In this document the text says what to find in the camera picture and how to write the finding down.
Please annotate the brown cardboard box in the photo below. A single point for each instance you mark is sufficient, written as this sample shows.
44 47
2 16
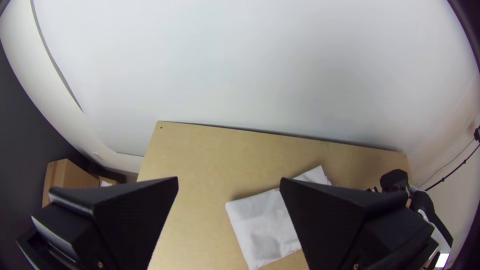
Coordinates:
67 176

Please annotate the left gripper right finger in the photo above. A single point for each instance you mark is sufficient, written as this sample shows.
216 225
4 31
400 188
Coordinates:
337 225

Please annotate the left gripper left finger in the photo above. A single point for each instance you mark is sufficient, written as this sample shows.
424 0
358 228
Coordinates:
123 221

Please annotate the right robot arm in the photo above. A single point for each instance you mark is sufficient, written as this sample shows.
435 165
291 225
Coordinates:
393 180

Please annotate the white t-shirt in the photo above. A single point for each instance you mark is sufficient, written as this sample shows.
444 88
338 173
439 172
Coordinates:
258 225

